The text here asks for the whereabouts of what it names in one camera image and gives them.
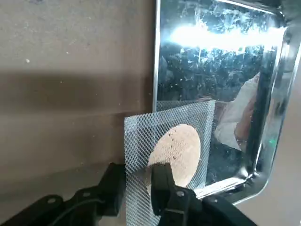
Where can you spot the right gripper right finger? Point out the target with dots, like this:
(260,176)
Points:
(164,188)

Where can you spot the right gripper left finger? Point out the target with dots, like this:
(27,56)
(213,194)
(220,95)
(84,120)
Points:
(110,193)

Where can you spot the steel tray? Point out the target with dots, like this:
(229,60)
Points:
(211,70)

